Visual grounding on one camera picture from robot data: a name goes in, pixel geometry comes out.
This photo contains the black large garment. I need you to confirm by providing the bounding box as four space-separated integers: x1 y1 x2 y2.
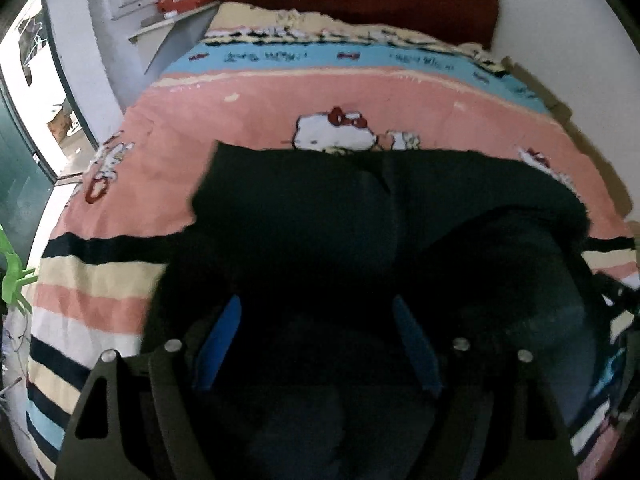
140 140 601 480

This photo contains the green plastic chair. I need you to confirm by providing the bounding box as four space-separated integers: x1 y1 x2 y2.
0 225 38 313

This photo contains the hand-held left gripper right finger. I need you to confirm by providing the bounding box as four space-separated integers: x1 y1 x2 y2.
391 294 576 480

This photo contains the black floor cable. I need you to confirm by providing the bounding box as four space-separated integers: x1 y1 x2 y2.
0 310 33 411

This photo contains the white wall shelf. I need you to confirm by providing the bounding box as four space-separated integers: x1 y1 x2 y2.
127 2 221 76

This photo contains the dark green door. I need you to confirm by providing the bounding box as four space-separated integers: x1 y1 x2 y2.
0 80 58 286

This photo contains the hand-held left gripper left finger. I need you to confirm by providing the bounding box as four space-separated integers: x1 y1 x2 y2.
55 295 242 480

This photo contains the striped cartoon cat blanket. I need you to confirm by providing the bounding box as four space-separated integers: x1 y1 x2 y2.
22 1 640 480

